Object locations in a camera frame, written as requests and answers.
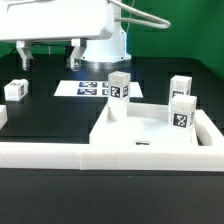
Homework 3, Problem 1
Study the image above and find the grey camera cable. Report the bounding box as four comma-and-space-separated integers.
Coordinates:
108, 0, 172, 30

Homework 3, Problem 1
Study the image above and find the white U-shaped obstacle fence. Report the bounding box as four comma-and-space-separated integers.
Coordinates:
0, 110, 224, 171

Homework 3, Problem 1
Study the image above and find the white square table top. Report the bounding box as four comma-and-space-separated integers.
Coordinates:
89, 103, 198, 146

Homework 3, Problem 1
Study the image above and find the white sheet with markers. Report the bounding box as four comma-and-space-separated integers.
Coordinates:
54, 80, 144, 99

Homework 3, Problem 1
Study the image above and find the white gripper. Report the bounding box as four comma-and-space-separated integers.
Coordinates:
0, 0, 114, 71

